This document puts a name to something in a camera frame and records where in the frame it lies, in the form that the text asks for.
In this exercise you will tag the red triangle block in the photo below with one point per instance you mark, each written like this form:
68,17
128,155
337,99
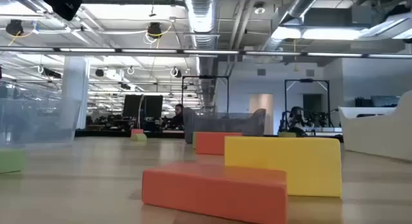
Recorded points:
137,132

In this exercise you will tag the small green block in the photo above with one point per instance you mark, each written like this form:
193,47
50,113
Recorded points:
138,137

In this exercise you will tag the green rectangular block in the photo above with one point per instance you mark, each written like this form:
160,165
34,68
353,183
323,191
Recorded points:
11,161

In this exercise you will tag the green notched block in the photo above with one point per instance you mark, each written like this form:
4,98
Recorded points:
194,140

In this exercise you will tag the red arch block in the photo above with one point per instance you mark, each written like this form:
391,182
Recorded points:
212,143

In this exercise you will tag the red rectangular block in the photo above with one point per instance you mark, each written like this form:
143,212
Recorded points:
209,192

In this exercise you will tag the green cube block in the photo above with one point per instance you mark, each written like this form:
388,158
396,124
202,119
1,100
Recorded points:
287,134

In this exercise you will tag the yellow arch block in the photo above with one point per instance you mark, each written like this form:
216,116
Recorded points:
289,166

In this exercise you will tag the white column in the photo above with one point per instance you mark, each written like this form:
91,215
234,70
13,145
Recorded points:
74,89

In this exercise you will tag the long ceiling light strip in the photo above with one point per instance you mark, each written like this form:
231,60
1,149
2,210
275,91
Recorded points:
148,51

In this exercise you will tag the black monitor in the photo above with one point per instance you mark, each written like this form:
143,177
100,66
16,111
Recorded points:
131,106
154,106

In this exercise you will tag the clear plastic bin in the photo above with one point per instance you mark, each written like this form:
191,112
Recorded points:
48,127

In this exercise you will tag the person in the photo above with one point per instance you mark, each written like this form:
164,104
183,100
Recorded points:
178,119
297,119

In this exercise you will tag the grey translucent bin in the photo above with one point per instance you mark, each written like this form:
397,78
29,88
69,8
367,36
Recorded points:
225,122

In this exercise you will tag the white plastic bin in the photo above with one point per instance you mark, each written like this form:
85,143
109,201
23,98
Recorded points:
376,137

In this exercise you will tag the black aluminium rig frame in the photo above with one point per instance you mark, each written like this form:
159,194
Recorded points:
106,134

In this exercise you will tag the silver ribbed ventilation duct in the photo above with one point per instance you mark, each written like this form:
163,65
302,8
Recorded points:
202,18

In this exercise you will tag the black background station frame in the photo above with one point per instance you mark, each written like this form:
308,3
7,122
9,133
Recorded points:
206,77
305,80

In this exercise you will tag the silver smooth ventilation duct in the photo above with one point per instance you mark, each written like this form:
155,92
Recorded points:
301,5

